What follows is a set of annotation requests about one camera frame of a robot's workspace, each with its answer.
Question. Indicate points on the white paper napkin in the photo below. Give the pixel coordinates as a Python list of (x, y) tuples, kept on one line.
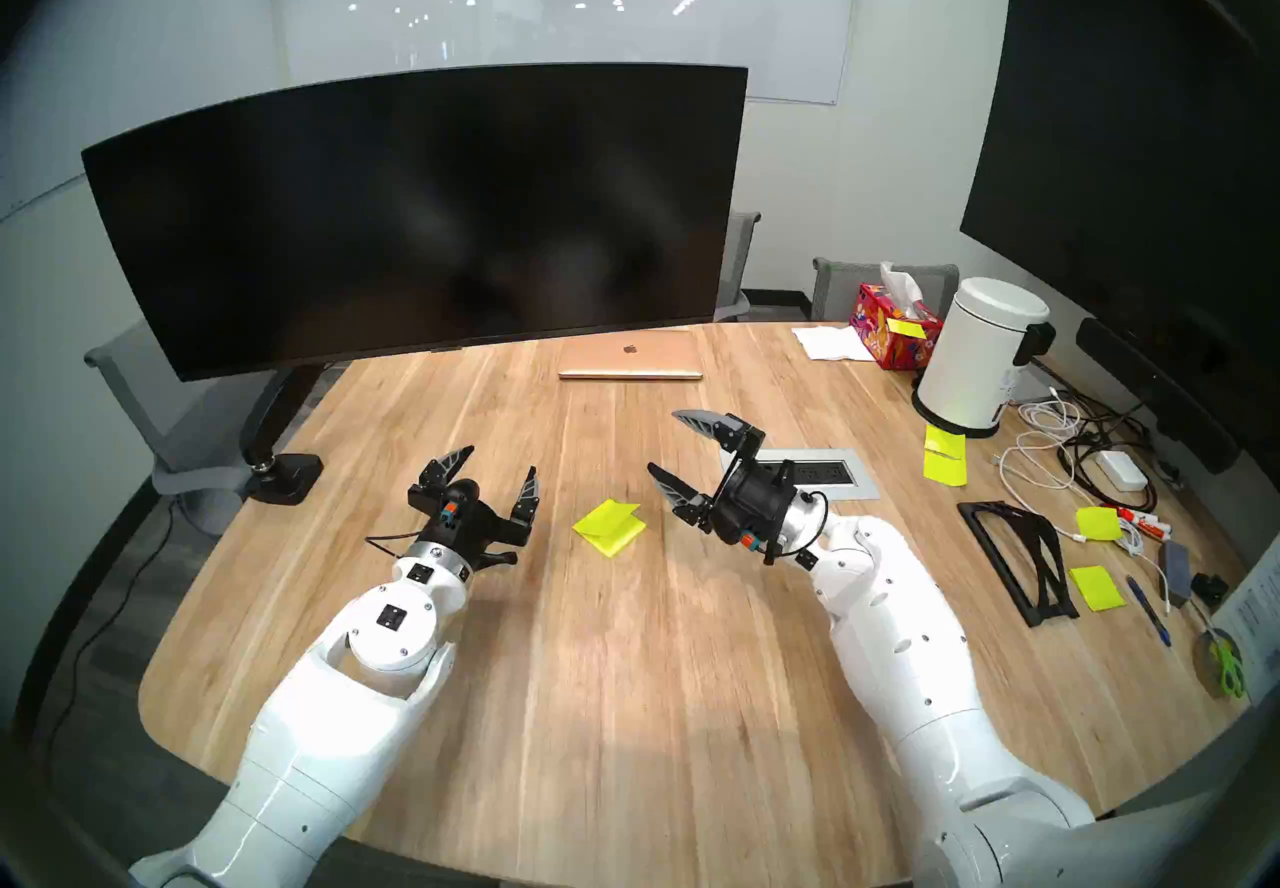
[(830, 343)]

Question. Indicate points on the yellow sticky note pad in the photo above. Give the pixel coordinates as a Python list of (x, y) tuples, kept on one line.
[(608, 544), (1097, 588)]

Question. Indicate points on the white printed paper sheet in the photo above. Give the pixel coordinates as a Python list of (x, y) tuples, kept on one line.
[(1262, 611)]

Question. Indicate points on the white power adapter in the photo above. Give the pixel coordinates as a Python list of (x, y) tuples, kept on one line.
[(1122, 469)]

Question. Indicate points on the blue pen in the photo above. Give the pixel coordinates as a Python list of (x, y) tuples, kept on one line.
[(1148, 610)]

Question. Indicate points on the green scissors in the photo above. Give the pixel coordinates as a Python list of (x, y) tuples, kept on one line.
[(1228, 671)]

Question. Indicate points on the curled yellow sticky note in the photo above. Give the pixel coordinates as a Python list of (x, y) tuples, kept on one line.
[(1098, 524)]

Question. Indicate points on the grey whiteboard eraser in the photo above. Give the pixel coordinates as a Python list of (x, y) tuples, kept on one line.
[(1177, 574)]

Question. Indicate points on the black laptop stand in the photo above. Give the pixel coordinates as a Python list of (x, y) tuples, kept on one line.
[(1050, 614)]

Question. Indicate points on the white pedal trash can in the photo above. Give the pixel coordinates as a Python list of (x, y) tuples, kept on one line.
[(975, 351)]

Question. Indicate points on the white rectangular box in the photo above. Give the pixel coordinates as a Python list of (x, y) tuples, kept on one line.
[(1030, 386)]

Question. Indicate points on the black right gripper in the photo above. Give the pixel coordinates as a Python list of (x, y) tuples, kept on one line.
[(760, 501)]

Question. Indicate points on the black wall television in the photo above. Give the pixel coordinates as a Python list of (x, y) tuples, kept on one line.
[(1130, 146)]

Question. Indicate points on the colourful tissue box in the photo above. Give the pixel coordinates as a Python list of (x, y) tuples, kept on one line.
[(890, 341)]

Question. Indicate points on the white orange marker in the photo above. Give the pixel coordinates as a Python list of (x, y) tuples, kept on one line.
[(1145, 524)]

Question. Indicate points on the gold closed laptop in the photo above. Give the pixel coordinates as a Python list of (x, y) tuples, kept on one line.
[(630, 356)]

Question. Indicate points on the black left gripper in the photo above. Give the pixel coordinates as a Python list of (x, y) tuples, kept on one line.
[(470, 531)]

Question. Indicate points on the grey table power outlet panel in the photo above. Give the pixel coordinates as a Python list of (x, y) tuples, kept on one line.
[(845, 476)]

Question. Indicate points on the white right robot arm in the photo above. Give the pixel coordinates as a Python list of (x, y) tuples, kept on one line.
[(900, 616)]

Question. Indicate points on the glass wall whiteboard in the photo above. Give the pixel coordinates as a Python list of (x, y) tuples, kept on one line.
[(720, 6)]

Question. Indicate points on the grey mesh office chair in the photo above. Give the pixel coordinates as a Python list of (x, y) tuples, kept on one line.
[(845, 288), (738, 261), (140, 396)]

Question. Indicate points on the small black clip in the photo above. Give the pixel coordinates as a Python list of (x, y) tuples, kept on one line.
[(1210, 588)]

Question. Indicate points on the black curved monitor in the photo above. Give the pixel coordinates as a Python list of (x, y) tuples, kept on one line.
[(420, 206)]

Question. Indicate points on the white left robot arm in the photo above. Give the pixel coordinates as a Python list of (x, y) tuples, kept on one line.
[(340, 726)]

